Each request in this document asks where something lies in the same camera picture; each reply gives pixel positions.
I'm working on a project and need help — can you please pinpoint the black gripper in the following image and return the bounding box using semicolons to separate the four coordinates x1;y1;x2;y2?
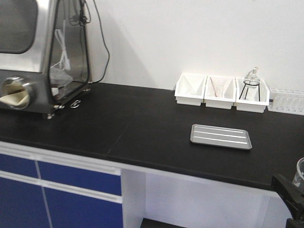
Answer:
271;174;304;228

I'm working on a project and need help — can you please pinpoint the clear glass beaker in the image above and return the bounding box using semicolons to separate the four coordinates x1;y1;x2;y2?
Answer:
292;157;304;190

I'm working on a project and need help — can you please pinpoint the silver metal tray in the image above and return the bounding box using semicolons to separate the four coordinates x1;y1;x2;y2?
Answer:
190;124;252;150

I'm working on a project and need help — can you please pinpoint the beaker with red rod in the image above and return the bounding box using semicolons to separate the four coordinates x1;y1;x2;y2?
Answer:
210;77;224;98

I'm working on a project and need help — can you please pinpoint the white test tube rack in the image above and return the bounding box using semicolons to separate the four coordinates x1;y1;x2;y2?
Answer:
267;88;304;115

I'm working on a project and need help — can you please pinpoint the right white storage bin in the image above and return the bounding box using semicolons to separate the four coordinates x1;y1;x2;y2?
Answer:
234;78;270;113

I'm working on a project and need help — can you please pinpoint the white storage bin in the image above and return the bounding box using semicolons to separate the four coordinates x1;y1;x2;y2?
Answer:
234;78;270;113
175;73;207;106
204;76;237;110

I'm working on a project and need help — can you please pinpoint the glass alcohol lamp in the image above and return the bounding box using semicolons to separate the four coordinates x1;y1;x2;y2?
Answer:
244;67;260;88

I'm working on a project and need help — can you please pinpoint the middle white storage bin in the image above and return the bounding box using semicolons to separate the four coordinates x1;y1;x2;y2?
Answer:
204;76;237;110

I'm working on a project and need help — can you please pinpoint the left white storage bin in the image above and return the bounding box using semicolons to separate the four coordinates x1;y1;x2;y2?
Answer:
175;73;207;106

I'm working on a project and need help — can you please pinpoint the blue cabinet drawer front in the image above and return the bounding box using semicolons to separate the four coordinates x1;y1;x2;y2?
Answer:
38;161;122;196

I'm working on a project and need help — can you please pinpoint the blue cabinet drawer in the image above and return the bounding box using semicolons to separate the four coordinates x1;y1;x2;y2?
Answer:
0;154;38;178
38;161;122;196

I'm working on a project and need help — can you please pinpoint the blue left cabinet drawer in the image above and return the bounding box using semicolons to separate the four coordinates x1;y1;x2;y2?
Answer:
0;154;38;178

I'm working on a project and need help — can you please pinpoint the blue left cabinet door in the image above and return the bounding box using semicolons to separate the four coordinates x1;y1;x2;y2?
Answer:
0;178;49;228

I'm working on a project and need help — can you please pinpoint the stainless steel glove box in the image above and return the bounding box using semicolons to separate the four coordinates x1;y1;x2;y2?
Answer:
0;0;91;118

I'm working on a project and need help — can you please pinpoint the beige rubber glove port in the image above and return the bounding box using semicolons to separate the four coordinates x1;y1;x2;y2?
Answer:
0;77;31;109

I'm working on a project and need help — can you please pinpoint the black wire tripod stand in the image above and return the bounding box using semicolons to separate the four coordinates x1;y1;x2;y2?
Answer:
239;80;262;101

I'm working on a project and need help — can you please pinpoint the black power cable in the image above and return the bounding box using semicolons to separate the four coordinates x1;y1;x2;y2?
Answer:
90;0;111;84

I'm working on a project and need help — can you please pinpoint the white cable inside chamber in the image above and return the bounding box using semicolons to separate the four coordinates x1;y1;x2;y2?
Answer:
54;28;71;71

